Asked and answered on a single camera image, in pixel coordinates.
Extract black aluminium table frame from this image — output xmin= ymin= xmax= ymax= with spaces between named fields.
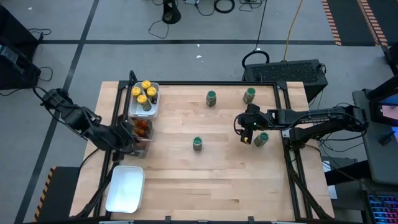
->
xmin=74 ymin=70 xmax=335 ymax=222

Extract coiled black cable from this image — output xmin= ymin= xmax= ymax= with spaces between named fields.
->
xmin=213 ymin=0 xmax=236 ymax=14

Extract black computer keyboard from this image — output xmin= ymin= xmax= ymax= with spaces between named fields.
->
xmin=366 ymin=193 xmax=398 ymax=224

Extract grey plastic bin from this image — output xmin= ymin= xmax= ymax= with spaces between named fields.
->
xmin=119 ymin=115 xmax=155 ymax=159

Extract grey desk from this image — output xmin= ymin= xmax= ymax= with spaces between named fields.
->
xmin=352 ymin=88 xmax=398 ymax=187

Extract black perforated computer case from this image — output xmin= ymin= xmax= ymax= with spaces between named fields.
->
xmin=241 ymin=58 xmax=330 ymax=103

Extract black cabinet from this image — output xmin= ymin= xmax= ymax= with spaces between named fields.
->
xmin=0 ymin=5 xmax=39 ymax=47

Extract white plastic bin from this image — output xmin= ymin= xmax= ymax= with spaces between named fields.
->
xmin=104 ymin=165 xmax=146 ymax=214
xmin=128 ymin=81 xmax=161 ymax=121

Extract black computer monitor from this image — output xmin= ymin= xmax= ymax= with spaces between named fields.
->
xmin=368 ymin=76 xmax=398 ymax=127

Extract black equipment case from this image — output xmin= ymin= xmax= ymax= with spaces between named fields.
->
xmin=0 ymin=43 xmax=42 ymax=91

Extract yellow cable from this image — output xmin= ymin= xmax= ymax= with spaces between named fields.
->
xmin=282 ymin=0 xmax=304 ymax=62

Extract black looped cable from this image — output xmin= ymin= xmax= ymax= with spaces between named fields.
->
xmin=241 ymin=0 xmax=271 ymax=70

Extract black mat orange stripes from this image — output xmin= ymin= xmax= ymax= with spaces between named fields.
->
xmin=33 ymin=166 xmax=81 ymax=223
xmin=321 ymin=0 xmax=398 ymax=47

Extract black pole stand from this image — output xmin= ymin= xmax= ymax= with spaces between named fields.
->
xmin=161 ymin=0 xmax=182 ymax=25

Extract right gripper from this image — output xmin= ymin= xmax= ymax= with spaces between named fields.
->
xmin=238 ymin=104 xmax=270 ymax=146

